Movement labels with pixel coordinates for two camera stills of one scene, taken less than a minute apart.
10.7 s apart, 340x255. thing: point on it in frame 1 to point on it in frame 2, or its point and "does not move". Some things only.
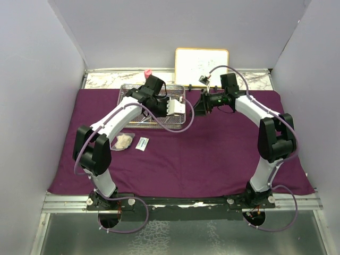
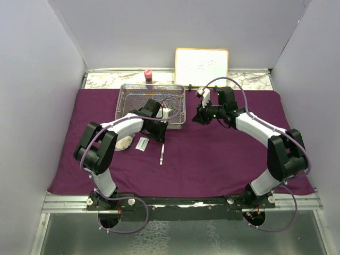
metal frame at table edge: [135, 207] does not move
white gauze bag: [122, 141] does not move
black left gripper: [164, 113] to [161, 135]
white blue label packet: [142, 143] does not move
